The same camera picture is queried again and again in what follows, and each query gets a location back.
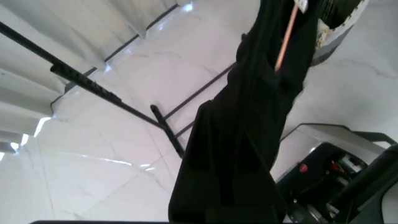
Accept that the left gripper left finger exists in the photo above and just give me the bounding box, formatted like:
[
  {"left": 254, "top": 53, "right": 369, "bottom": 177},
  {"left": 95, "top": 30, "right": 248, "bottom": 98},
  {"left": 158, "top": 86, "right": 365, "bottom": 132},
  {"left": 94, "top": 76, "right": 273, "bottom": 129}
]
[{"left": 169, "top": 100, "right": 225, "bottom": 223}]

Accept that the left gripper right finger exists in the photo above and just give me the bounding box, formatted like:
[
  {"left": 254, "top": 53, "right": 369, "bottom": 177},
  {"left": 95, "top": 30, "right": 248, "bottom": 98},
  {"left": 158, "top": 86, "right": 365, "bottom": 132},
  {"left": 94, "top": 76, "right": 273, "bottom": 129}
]
[{"left": 224, "top": 132, "right": 287, "bottom": 223}]

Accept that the black short-sleeved shirt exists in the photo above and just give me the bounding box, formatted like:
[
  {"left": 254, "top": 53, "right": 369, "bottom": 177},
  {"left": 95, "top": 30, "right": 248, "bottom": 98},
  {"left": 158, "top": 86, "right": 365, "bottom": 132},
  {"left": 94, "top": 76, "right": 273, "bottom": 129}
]
[{"left": 211, "top": 0, "right": 318, "bottom": 175}]

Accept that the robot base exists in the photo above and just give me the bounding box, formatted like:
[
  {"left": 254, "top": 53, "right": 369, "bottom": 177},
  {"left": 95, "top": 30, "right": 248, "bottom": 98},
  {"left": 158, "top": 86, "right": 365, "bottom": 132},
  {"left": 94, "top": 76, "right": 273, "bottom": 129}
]
[{"left": 269, "top": 123, "right": 398, "bottom": 224}]

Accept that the black clothes rack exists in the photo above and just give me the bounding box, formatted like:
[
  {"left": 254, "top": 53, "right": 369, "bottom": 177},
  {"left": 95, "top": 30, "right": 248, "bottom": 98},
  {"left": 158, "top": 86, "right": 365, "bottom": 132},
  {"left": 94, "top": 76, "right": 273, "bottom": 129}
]
[{"left": 0, "top": 21, "right": 246, "bottom": 159}]

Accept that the pink clothes hanger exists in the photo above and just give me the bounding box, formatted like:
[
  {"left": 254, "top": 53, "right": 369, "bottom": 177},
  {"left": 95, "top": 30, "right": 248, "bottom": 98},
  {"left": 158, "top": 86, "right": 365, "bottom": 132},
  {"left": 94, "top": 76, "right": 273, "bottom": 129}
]
[{"left": 274, "top": 3, "right": 300, "bottom": 72}]

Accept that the white laundry basket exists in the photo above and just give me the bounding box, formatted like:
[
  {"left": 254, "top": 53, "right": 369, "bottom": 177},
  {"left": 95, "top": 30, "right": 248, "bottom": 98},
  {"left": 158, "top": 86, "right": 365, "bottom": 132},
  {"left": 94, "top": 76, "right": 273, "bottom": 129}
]
[{"left": 310, "top": 0, "right": 371, "bottom": 67}]

